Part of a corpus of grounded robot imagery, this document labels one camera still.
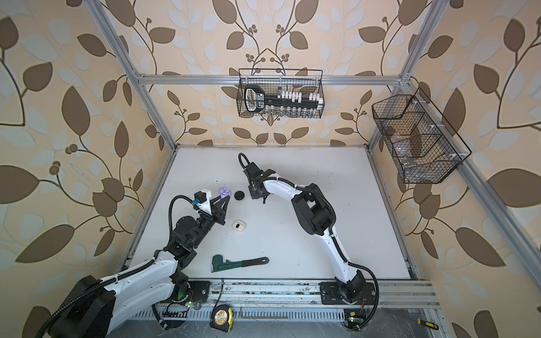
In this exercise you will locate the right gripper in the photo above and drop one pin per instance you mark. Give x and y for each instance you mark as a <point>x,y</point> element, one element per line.
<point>252,191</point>

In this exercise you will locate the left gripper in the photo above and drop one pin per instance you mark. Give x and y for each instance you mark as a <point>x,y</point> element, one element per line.
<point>216,214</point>

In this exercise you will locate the purple earbud case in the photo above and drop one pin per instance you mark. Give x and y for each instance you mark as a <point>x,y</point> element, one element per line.
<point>224,192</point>

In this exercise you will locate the black round earbud case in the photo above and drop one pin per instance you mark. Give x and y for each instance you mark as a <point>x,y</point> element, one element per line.
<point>239,195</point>

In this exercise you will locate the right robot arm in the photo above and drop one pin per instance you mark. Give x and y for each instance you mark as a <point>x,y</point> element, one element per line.
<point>316,217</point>

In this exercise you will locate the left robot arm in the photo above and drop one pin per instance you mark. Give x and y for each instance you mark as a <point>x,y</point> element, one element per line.
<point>95,307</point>

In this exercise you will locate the white earbud case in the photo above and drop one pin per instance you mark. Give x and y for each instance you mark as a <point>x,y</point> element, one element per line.
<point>239,225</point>

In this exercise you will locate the green pipe wrench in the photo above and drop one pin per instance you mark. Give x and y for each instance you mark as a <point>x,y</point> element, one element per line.
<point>219,264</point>

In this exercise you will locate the yellow black tape measure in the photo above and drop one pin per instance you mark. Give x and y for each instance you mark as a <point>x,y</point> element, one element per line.
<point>222,318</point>

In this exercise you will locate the yellow black screwdriver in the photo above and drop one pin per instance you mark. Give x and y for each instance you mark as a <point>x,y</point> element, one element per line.
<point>428,324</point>

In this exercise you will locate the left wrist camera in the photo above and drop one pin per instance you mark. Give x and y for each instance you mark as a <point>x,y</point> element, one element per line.
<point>202,201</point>

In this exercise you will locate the back wire basket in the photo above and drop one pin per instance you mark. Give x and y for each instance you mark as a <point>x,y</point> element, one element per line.
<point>302,80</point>

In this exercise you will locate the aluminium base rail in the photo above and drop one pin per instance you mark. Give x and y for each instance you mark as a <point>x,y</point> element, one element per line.
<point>296,300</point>

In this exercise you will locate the side wire basket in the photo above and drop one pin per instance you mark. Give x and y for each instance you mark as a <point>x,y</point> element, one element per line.
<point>424,148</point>

